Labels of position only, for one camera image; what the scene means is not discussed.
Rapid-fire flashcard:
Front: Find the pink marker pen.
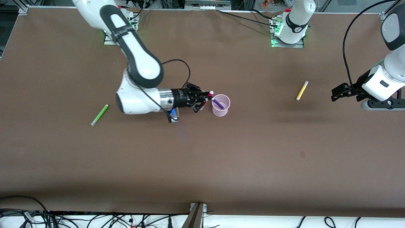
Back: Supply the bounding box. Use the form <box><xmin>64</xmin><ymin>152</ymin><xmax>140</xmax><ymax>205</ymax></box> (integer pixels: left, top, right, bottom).
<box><xmin>201</xmin><ymin>91</ymin><xmax>215</xmax><ymax>111</ymax></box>

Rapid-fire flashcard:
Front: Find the pink cup pen holder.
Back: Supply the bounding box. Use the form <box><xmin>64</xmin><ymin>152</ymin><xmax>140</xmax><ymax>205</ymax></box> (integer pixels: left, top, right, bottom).
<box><xmin>212</xmin><ymin>94</ymin><xmax>231</xmax><ymax>117</ymax></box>

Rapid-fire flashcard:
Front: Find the yellow marker pen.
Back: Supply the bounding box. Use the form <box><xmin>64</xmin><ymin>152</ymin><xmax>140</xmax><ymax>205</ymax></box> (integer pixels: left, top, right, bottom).
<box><xmin>296</xmin><ymin>81</ymin><xmax>309</xmax><ymax>101</ymax></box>

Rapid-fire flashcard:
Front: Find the brown table cover sheet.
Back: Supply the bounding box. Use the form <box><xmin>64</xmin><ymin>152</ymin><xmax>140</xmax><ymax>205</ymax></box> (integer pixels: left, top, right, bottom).
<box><xmin>0</xmin><ymin>8</ymin><xmax>405</xmax><ymax>218</ymax></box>

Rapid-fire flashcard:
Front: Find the green marker pen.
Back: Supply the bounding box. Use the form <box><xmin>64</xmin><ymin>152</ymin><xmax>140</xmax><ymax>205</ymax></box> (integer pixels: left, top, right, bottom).
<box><xmin>91</xmin><ymin>104</ymin><xmax>109</xmax><ymax>126</ymax></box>

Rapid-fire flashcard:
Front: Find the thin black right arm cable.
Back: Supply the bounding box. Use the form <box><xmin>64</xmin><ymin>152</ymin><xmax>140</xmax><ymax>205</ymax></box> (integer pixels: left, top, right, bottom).
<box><xmin>139</xmin><ymin>85</ymin><xmax>178</xmax><ymax>124</ymax></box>

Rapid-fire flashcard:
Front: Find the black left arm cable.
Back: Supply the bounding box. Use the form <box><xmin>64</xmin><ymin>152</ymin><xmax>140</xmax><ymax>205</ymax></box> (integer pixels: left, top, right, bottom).
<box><xmin>342</xmin><ymin>0</ymin><xmax>401</xmax><ymax>95</ymax></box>

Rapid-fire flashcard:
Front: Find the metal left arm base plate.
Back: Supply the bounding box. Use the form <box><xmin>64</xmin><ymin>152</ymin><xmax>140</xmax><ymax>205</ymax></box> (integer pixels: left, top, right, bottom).
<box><xmin>270</xmin><ymin>16</ymin><xmax>305</xmax><ymax>48</ymax></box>

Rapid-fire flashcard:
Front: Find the aluminium frame with sockets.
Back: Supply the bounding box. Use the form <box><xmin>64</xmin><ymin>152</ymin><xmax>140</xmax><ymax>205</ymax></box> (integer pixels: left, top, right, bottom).
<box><xmin>184</xmin><ymin>0</ymin><xmax>232</xmax><ymax>10</ymax></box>

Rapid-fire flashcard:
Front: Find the long black table cable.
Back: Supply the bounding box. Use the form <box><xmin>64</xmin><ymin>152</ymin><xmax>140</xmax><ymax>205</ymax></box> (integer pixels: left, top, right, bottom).
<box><xmin>216</xmin><ymin>9</ymin><xmax>280</xmax><ymax>28</ymax></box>

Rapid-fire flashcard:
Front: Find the grey base cable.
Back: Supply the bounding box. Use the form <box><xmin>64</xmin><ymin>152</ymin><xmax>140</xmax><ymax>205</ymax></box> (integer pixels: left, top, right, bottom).
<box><xmin>128</xmin><ymin>2</ymin><xmax>151</xmax><ymax>25</ymax></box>

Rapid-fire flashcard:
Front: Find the short black table cable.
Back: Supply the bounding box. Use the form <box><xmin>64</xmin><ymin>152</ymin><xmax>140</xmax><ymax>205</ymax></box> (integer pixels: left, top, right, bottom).
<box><xmin>252</xmin><ymin>9</ymin><xmax>282</xmax><ymax>20</ymax></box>

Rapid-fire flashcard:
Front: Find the metal table edge bracket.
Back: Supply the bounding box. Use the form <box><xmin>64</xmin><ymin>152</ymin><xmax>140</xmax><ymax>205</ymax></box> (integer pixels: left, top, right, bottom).
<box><xmin>182</xmin><ymin>202</ymin><xmax>208</xmax><ymax>228</ymax></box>

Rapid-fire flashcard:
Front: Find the black cable with plug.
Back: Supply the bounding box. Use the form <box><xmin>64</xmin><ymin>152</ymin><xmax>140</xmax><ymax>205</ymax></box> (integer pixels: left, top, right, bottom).
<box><xmin>57</xmin><ymin>214</ymin><xmax>190</xmax><ymax>228</ymax></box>

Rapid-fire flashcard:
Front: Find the black arched cable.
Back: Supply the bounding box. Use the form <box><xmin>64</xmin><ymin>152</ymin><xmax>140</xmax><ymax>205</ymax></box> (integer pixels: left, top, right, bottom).
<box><xmin>0</xmin><ymin>196</ymin><xmax>59</xmax><ymax>228</ymax></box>

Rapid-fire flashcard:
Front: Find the black cable with white label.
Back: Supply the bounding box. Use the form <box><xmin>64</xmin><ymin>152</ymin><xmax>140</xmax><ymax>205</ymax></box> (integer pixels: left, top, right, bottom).
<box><xmin>0</xmin><ymin>209</ymin><xmax>35</xmax><ymax>228</ymax></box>

